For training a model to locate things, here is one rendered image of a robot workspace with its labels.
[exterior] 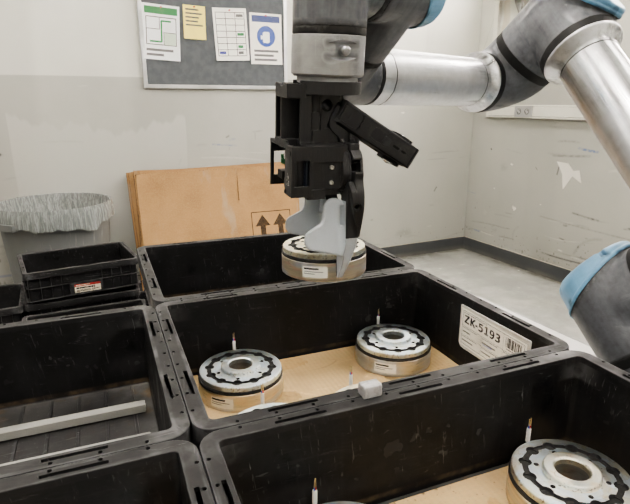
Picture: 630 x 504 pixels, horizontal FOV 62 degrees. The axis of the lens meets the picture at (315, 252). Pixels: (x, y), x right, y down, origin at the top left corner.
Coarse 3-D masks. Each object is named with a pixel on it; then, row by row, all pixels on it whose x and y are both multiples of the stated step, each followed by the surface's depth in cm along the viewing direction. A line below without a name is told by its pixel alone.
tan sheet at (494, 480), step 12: (504, 468) 52; (468, 480) 50; (480, 480) 50; (492, 480) 50; (504, 480) 50; (432, 492) 49; (444, 492) 49; (456, 492) 49; (468, 492) 49; (480, 492) 49; (492, 492) 49; (504, 492) 49
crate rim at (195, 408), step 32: (288, 288) 73; (320, 288) 75; (448, 288) 73; (160, 320) 62; (512, 320) 62; (544, 352) 54; (192, 384) 48; (384, 384) 48; (192, 416) 43; (256, 416) 43
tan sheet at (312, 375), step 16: (320, 352) 76; (336, 352) 76; (352, 352) 76; (432, 352) 76; (288, 368) 72; (304, 368) 72; (320, 368) 72; (336, 368) 72; (352, 368) 72; (432, 368) 72; (288, 384) 67; (304, 384) 67; (320, 384) 67; (336, 384) 67; (288, 400) 64; (208, 416) 61; (224, 416) 61
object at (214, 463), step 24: (528, 360) 52; (552, 360) 52; (576, 360) 54; (600, 360) 52; (432, 384) 48; (456, 384) 48; (624, 384) 49; (312, 408) 44; (336, 408) 44; (360, 408) 44; (216, 432) 41; (240, 432) 41; (264, 432) 41; (216, 456) 38; (216, 480) 36
